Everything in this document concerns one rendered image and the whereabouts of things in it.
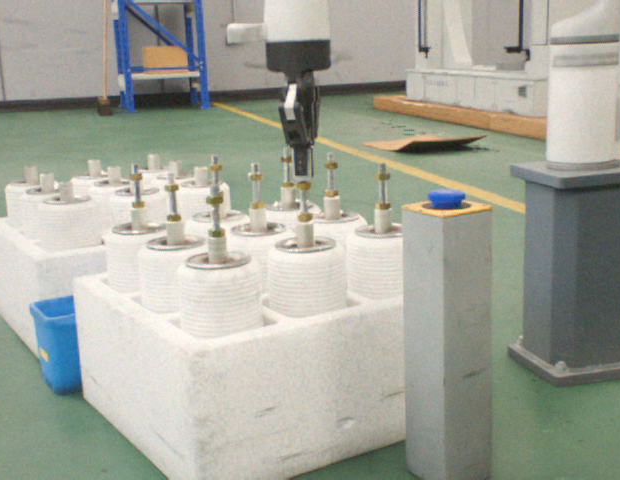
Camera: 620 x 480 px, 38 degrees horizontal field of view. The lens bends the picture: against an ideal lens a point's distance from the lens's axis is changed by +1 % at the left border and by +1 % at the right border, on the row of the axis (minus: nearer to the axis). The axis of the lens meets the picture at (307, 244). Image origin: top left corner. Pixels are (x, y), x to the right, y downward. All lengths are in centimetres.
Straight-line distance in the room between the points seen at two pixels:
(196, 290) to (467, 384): 31
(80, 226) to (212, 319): 53
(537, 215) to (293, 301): 43
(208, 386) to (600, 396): 58
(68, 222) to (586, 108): 80
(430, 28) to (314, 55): 466
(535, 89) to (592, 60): 310
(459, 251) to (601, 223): 39
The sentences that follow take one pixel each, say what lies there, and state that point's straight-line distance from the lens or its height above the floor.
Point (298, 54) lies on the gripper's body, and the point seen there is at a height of 48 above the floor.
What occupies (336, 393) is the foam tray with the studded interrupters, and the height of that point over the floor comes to 9.
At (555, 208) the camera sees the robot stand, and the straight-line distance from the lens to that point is 130.
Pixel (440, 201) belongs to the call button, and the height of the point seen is 32.
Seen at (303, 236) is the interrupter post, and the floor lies 27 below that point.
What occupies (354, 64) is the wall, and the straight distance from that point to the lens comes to 782.
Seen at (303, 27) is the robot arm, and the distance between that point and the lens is 102.
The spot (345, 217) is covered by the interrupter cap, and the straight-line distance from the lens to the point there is 124.
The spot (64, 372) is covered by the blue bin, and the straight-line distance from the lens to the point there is 137.
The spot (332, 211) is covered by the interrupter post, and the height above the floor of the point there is 26.
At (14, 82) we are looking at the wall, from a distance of 742.
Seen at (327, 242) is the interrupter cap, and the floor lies 25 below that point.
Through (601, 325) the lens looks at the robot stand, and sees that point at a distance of 135.
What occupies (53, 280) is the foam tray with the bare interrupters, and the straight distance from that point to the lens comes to 146.
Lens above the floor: 50
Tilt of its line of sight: 13 degrees down
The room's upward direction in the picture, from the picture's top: 2 degrees counter-clockwise
